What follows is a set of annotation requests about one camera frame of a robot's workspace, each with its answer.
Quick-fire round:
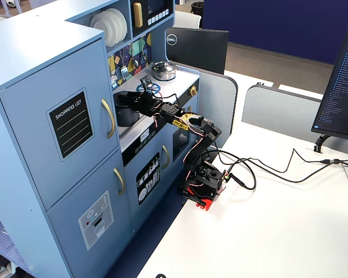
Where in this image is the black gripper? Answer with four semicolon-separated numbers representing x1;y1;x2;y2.
129;92;164;117

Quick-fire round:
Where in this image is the gray round lid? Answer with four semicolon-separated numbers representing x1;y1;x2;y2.
114;90;142;108

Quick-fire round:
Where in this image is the shiny steel pot lid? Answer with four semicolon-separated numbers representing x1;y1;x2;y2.
150;60;176;73

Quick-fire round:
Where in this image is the gray plastic pot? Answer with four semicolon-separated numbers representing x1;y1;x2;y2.
113;95;142;127

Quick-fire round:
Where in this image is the metal slotted spatula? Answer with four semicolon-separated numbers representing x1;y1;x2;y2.
120;47;129;79

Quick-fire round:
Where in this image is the small metal spoon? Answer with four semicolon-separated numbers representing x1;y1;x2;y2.
140;37;148;62

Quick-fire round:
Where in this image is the black shopping list board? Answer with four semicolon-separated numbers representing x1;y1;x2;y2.
45;88;96;162

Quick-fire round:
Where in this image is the white toy plate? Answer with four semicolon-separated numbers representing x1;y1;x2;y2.
89;10;119;47
113;8;128;41
104;9;124;44

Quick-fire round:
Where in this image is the black Dell monitor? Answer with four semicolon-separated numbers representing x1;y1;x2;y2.
165;27;230;75

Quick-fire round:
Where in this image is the gray desk partition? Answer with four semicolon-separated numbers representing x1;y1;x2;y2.
241;83;322;142
198;69;238;148

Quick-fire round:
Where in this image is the toy microwave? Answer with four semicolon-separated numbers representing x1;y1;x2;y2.
130;0;175;38

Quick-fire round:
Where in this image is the blue dishwasher door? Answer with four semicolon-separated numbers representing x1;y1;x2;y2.
124;137;173;229

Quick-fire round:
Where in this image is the white chair back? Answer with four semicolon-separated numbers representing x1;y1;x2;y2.
173;10;202;30

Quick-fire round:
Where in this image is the black trash bin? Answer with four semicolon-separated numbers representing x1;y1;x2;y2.
190;1;204;16

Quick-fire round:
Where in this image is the black table clamp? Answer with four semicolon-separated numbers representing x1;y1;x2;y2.
182;191;208;208

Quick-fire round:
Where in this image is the blue fridge door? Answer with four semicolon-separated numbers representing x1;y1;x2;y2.
0;39;119;211

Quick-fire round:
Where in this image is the blue toy kitchen cabinet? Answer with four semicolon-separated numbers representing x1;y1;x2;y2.
0;0;202;278

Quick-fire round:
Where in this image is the blue freezer door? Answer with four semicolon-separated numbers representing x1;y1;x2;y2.
46;149;133;278

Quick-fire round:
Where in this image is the monitor showing code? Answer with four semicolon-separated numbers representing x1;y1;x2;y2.
311;23;348;142

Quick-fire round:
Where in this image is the small gripper camera board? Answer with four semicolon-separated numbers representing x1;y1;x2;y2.
139;75;153;89

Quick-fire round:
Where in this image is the gold fridge door handle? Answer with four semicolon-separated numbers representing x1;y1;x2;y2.
100;98;116;139

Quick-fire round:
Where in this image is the gold dishwasher handle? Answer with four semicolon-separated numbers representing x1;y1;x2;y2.
161;144;171;169

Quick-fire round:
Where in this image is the gold freezer door handle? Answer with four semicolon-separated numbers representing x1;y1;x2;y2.
113;167;125;196

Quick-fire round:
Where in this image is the gold microwave handle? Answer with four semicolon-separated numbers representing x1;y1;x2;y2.
133;2;144;28

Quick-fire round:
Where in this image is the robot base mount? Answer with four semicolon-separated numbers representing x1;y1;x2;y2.
178;160;231;211

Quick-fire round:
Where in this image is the looped black cable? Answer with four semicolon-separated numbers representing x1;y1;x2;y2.
224;158;258;191

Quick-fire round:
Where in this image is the long black cable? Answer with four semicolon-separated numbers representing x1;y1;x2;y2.
217;148;348;184

